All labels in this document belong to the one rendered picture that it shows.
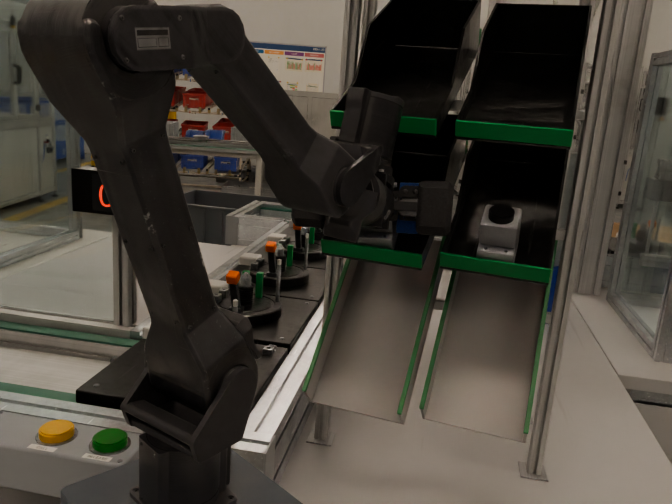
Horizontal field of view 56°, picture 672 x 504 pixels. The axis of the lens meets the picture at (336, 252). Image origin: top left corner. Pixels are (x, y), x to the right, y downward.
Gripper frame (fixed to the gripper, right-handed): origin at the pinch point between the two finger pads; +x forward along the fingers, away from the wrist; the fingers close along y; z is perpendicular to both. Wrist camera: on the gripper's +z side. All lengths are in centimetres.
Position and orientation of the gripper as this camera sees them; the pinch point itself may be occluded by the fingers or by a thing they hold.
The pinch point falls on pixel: (377, 208)
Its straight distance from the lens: 78.5
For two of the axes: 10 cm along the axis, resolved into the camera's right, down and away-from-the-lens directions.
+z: 0.8, -10.0, 0.1
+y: -9.7, -0.7, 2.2
